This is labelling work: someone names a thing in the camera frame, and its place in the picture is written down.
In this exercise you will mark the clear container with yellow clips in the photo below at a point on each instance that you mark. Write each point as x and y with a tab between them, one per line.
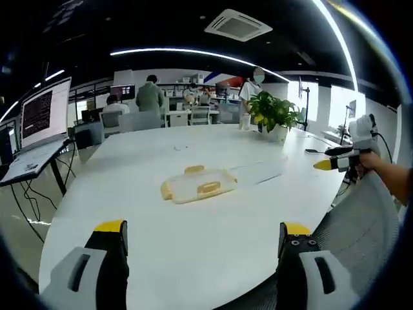
198	185

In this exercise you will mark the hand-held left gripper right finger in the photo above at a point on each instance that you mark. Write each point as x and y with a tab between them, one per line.
309	277

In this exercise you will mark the dark smartphone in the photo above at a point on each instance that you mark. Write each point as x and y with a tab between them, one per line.
311	150

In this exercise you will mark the white paper cup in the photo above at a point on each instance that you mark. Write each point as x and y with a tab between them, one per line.
244	122

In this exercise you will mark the ceiling air conditioner unit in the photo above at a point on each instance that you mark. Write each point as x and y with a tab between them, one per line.
238	25

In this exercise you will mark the white side desk black legs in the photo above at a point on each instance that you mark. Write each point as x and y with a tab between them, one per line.
29	161

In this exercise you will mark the small background monitor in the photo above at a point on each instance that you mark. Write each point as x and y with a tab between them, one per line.
122	92

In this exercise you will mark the black stand with screen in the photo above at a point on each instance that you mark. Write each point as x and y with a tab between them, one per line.
306	100

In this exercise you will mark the green potted plant white pot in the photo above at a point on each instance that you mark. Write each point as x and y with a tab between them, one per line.
274	113

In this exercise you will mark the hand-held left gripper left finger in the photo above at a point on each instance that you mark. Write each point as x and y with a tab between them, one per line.
80	277

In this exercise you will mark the long ceiling light strip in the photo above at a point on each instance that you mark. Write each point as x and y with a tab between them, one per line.
342	42
200	53

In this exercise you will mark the white office chair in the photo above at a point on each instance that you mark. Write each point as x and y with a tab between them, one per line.
200	114

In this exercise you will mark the person's right hand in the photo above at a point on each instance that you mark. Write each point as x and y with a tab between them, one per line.
369	163

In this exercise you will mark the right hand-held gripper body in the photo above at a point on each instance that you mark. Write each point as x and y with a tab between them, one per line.
363	135

